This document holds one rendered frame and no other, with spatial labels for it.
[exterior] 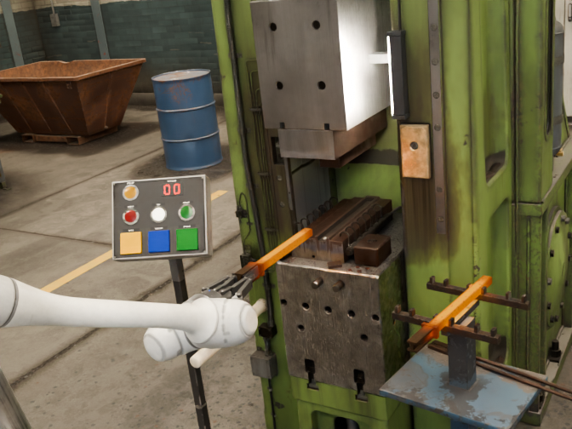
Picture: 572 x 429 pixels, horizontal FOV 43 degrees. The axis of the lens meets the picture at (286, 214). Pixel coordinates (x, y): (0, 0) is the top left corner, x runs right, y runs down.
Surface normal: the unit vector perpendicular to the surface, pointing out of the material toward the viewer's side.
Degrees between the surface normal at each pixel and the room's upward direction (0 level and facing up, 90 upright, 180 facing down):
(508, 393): 0
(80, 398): 0
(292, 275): 90
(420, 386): 0
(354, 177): 90
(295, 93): 90
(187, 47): 89
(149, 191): 60
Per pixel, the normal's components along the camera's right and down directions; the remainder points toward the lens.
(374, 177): -0.50, 0.35
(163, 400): -0.11, -0.93
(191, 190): -0.13, -0.16
